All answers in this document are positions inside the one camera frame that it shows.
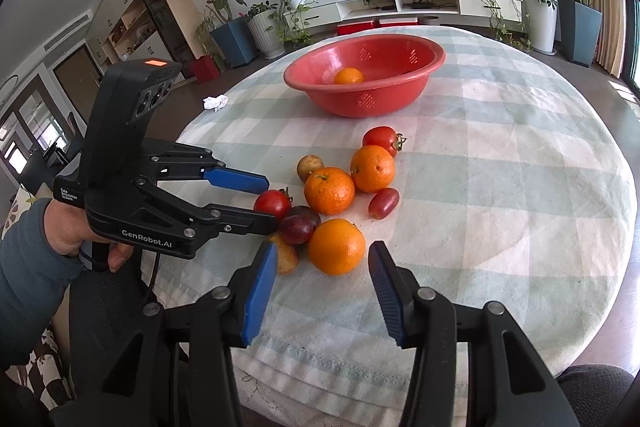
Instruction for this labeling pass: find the brown speckled fruit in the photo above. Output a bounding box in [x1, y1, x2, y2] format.
[267, 234, 301, 277]

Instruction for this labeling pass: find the small red oval plum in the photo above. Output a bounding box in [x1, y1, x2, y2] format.
[368, 187, 400, 220]

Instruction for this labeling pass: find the brown door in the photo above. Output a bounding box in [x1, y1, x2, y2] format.
[52, 44, 104, 110]

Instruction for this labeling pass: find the small tan round fruit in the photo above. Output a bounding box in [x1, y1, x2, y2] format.
[296, 155, 326, 184]

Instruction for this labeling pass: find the red floor bin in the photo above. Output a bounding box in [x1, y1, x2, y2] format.
[192, 56, 221, 84]

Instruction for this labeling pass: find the plant in ribbed white pot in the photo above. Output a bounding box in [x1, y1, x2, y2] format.
[246, 2, 286, 59]

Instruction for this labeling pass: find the person's left forearm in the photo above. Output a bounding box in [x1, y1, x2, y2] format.
[0, 199, 85, 373]

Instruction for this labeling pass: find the red tomato with stem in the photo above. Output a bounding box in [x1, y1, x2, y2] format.
[253, 188, 293, 222]
[362, 126, 407, 158]

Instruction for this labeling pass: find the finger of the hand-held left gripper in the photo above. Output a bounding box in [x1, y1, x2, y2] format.
[144, 138, 270, 194]
[134, 178, 279, 239]

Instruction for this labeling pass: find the white television cabinet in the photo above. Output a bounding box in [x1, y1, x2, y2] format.
[282, 0, 523, 32]

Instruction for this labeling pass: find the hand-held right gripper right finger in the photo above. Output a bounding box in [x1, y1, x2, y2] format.
[368, 241, 583, 427]

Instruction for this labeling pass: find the beige curtain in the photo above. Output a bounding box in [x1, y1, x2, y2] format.
[582, 0, 629, 78]

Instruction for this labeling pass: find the black chair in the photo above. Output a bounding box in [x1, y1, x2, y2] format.
[556, 363, 637, 427]

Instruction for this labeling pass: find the plant in tall white pot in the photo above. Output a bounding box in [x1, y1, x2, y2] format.
[509, 0, 559, 56]

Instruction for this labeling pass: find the glass sliding door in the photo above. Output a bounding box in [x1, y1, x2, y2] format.
[619, 0, 640, 90]

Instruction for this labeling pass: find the ceiling air vent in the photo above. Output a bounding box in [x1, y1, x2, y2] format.
[42, 9, 96, 54]

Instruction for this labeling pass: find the red plastic colander bowl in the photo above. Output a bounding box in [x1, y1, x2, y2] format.
[283, 33, 446, 118]

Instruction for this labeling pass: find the black white patterned cloth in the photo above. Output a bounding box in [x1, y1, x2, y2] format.
[5, 329, 73, 410]

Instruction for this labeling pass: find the dark dining chair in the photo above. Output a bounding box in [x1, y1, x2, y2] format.
[17, 112, 86, 188]

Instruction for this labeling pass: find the orange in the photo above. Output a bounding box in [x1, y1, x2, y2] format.
[350, 145, 397, 194]
[304, 167, 356, 216]
[308, 218, 367, 277]
[333, 67, 365, 86]

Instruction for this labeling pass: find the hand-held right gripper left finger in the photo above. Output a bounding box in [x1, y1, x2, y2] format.
[50, 241, 279, 427]

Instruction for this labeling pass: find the person's left hand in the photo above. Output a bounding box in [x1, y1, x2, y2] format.
[44, 199, 137, 274]

